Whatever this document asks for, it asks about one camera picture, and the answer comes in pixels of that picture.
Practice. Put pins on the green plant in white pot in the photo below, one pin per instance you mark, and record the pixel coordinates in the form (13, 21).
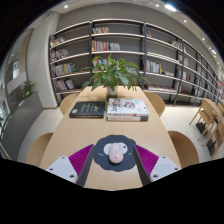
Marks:
(113, 75)

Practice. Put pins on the group of slatted wooden chairs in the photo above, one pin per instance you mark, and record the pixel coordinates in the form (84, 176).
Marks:
(210, 116)

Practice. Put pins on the dark cartoon-face mouse pad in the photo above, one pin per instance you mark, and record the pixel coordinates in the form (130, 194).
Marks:
(100, 158)

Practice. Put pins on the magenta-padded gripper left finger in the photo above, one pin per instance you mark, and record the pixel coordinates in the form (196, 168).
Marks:
(63, 168)

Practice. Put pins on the small background potted plant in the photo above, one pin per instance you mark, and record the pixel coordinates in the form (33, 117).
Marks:
(27, 88)

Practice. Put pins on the pink computer mouse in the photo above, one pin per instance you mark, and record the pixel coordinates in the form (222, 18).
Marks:
(116, 154)

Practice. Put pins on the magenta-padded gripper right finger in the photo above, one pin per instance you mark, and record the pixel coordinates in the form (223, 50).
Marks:
(163, 168)

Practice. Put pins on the round-backed wooden chair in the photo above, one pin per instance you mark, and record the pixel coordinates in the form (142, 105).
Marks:
(68, 103)
(38, 151)
(185, 150)
(156, 101)

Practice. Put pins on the thick book with dark spine end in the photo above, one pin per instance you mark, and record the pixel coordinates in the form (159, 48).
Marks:
(126, 118)

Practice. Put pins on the grey shelf unit with books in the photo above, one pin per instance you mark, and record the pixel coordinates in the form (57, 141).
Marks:
(160, 50)

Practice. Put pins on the white illustrated-cover book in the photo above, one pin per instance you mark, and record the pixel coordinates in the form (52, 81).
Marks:
(128, 106)

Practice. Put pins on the black book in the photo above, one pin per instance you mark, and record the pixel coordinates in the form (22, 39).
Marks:
(86, 109)

